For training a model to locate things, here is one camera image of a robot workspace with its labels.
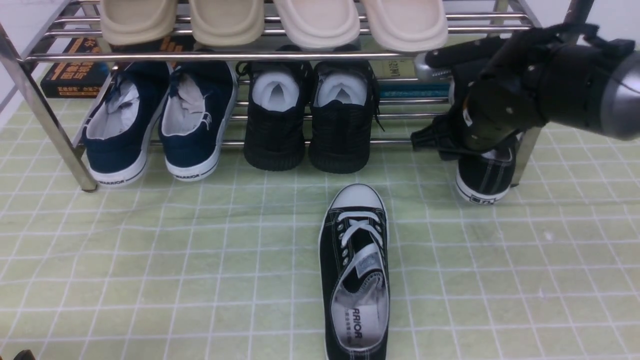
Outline black mesh shoe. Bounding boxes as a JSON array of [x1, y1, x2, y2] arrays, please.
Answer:
[[308, 58, 380, 174], [235, 60, 314, 172]]

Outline silver metal shoe rack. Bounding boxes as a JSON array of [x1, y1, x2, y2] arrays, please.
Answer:
[[1, 0, 595, 193]]

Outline navy sneaker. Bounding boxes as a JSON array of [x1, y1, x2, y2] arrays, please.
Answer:
[[82, 61, 172, 187], [158, 60, 239, 182]]

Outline cream slipper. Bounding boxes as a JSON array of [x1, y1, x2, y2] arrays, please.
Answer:
[[361, 0, 448, 53], [273, 0, 361, 49]]

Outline navy sneaker far left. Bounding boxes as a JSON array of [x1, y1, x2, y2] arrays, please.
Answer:
[[82, 61, 172, 187]]

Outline dark object bottom corner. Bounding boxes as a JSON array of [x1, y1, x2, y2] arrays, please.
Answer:
[[13, 349, 36, 360]]

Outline black mesh shoe right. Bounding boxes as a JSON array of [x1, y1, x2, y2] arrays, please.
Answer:
[[308, 58, 380, 174]]

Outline green checkered floor mat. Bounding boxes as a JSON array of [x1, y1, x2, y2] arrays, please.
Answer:
[[0, 104, 639, 360]]

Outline black mesh shoe left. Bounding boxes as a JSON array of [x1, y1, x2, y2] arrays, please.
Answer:
[[235, 60, 314, 172]]

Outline blue and tan book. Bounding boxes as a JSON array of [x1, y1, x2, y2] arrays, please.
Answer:
[[369, 59, 450, 99]]

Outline black canvas sneaker white laces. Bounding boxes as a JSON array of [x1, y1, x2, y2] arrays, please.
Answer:
[[318, 183, 391, 360]]

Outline black book orange text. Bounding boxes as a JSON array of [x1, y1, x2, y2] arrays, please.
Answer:
[[39, 36, 195, 99]]

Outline beige slipper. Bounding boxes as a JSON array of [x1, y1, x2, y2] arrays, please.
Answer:
[[100, 0, 179, 46], [189, 0, 265, 47]]

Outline beige slipper far left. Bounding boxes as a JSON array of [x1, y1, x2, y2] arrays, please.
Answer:
[[100, 0, 179, 46]]

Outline cream slipper far right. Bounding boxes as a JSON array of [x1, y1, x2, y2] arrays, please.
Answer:
[[361, 0, 448, 53]]

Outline black canvas sneaker white sole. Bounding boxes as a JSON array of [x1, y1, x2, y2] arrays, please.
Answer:
[[455, 134, 522, 205]]

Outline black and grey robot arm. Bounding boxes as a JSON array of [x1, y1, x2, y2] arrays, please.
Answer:
[[410, 23, 640, 161]]

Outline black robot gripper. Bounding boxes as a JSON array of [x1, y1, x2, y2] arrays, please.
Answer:
[[410, 30, 550, 162]]

